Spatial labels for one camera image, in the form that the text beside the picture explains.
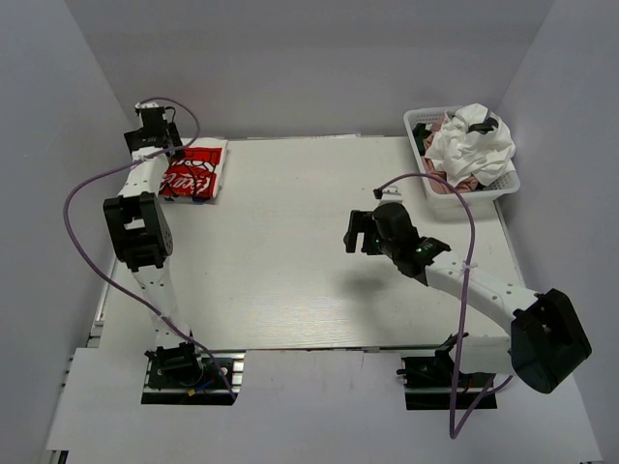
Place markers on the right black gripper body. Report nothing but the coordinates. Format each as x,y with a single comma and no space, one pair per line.
385,246

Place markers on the dark green t shirt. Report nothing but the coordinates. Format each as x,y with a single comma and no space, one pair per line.
420,134

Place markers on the white plastic laundry basket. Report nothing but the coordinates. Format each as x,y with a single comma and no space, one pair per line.
506,184

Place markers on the white red print t shirt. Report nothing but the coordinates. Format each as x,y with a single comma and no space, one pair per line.
199,172

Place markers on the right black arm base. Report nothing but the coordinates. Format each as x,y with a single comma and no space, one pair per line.
427,385

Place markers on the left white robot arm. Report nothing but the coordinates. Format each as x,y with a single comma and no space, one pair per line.
139,231

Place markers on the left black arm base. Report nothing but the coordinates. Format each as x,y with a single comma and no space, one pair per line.
185,376

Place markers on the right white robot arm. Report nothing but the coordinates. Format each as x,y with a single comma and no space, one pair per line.
543,341

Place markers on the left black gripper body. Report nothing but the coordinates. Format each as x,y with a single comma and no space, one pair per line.
174,134

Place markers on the white black print t shirt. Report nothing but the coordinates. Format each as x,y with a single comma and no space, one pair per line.
470,147

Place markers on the folded blue t shirt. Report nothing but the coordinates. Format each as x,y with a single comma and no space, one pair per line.
196,200

